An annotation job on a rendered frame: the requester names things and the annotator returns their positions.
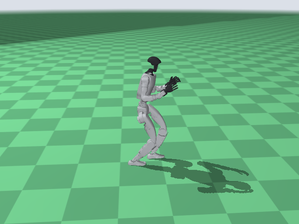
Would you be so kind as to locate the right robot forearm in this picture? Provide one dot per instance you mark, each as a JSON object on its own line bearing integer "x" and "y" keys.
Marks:
{"x": 153, "y": 97}

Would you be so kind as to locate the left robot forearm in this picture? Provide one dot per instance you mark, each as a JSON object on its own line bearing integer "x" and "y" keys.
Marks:
{"x": 160, "y": 88}

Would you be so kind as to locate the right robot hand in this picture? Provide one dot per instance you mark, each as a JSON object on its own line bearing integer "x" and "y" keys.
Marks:
{"x": 169, "y": 88}

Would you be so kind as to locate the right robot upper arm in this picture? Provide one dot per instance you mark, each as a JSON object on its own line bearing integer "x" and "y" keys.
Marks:
{"x": 145, "y": 82}

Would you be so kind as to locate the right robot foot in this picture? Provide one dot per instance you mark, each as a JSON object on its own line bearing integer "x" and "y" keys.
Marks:
{"x": 137, "y": 163}

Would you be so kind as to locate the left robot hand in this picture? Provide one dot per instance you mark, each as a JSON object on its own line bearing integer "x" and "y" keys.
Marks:
{"x": 176, "y": 79}

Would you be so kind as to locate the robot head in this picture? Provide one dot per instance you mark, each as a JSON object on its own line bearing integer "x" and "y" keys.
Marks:
{"x": 154, "y": 61}

